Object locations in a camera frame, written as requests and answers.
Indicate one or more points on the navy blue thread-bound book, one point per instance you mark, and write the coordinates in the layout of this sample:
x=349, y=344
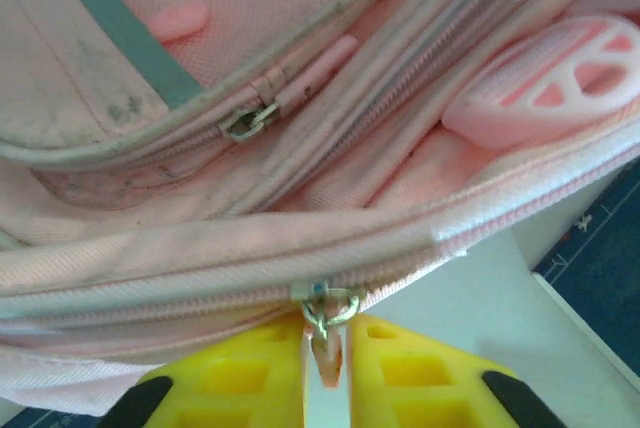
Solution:
x=607, y=268

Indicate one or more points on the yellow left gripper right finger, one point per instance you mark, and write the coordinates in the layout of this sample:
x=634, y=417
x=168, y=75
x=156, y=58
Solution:
x=415, y=378

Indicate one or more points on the pink backpack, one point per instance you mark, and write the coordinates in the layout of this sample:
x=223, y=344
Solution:
x=200, y=248

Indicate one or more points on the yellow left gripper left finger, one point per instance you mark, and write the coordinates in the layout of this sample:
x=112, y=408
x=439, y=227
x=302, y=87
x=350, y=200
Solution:
x=240, y=383

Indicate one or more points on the pink white correction tape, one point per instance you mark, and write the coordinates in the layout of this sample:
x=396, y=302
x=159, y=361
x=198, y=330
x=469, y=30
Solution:
x=540, y=98

